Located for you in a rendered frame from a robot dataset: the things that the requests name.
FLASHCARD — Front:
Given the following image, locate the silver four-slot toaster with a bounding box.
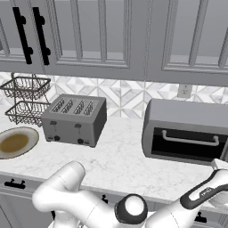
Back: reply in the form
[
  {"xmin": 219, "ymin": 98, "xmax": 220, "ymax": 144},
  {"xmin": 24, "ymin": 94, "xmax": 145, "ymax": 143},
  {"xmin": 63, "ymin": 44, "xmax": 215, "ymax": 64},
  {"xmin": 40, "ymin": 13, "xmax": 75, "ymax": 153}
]
[{"xmin": 41, "ymin": 94, "xmax": 108, "ymax": 149}]

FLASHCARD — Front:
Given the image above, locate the grey toaster oven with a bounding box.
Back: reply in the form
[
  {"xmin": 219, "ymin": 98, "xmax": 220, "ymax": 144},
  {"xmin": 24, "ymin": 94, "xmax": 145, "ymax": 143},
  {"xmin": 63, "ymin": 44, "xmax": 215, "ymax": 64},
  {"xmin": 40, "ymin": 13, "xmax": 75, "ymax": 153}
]
[{"xmin": 141, "ymin": 98, "xmax": 228, "ymax": 167}]

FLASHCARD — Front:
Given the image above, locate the black toaster oven door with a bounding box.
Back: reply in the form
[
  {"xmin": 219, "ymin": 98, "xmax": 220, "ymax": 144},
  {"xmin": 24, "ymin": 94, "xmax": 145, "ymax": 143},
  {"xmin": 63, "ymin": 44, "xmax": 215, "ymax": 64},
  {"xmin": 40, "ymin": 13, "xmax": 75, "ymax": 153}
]
[{"xmin": 151, "ymin": 126, "xmax": 228, "ymax": 163}]

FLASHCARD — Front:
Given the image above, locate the cream plate with brown centre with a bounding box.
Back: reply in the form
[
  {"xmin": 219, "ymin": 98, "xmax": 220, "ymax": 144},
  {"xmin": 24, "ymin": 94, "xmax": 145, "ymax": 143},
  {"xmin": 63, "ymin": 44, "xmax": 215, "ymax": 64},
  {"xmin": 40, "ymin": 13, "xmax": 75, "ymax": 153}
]
[{"xmin": 0, "ymin": 126, "xmax": 40, "ymax": 160}]

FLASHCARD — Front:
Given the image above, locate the grey drawer front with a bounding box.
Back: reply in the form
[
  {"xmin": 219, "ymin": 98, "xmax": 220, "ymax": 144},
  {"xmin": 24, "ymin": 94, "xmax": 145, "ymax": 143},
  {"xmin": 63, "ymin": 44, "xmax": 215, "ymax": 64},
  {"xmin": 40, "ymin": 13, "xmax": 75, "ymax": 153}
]
[
  {"xmin": 152, "ymin": 201, "xmax": 228, "ymax": 228},
  {"xmin": 0, "ymin": 173, "xmax": 45, "ymax": 200}
]

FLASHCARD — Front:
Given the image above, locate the white wall socket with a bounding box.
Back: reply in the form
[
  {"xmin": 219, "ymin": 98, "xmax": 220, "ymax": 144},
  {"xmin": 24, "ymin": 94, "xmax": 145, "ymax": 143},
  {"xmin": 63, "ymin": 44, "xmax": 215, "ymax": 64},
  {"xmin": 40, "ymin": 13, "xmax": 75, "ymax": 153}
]
[{"xmin": 177, "ymin": 84, "xmax": 193, "ymax": 99}]

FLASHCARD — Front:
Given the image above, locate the grey toaster oven door handle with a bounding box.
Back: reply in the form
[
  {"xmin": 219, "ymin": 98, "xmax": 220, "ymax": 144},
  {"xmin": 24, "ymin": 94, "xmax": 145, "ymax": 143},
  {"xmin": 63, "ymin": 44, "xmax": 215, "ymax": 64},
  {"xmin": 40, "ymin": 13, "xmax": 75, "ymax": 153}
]
[{"xmin": 161, "ymin": 129, "xmax": 220, "ymax": 148}]

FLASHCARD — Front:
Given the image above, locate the black drawer handle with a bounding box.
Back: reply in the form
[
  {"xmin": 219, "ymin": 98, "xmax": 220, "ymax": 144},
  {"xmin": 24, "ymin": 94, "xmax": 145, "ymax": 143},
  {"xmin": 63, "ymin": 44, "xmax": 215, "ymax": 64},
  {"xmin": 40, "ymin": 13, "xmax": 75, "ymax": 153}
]
[
  {"xmin": 101, "ymin": 194, "xmax": 110, "ymax": 206},
  {"xmin": 193, "ymin": 210, "xmax": 208, "ymax": 224},
  {"xmin": 4, "ymin": 178, "xmax": 27, "ymax": 190}
]

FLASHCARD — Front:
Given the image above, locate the grey wall cupboard door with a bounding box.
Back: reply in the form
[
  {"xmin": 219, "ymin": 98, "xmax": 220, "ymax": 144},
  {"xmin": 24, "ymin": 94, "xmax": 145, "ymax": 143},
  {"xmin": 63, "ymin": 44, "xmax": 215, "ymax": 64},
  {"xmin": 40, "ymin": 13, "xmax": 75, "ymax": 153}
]
[
  {"xmin": 0, "ymin": 0, "xmax": 46, "ymax": 76},
  {"xmin": 28, "ymin": 0, "xmax": 150, "ymax": 82},
  {"xmin": 144, "ymin": 0, "xmax": 228, "ymax": 87}
]

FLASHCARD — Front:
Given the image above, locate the two-tier wire basket stand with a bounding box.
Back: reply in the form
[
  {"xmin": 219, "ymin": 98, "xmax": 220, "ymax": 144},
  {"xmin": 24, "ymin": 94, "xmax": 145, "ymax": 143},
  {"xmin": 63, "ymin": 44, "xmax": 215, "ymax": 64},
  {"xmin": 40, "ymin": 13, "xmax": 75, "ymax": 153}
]
[{"xmin": 0, "ymin": 72, "xmax": 53, "ymax": 128}]

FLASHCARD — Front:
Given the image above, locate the black cupboard door handle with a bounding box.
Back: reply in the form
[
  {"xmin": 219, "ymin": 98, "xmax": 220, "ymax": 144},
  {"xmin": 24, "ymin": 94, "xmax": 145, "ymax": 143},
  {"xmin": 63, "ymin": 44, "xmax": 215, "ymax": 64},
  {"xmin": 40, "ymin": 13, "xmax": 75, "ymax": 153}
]
[
  {"xmin": 31, "ymin": 6, "xmax": 52, "ymax": 67},
  {"xmin": 12, "ymin": 6, "xmax": 34, "ymax": 65}
]

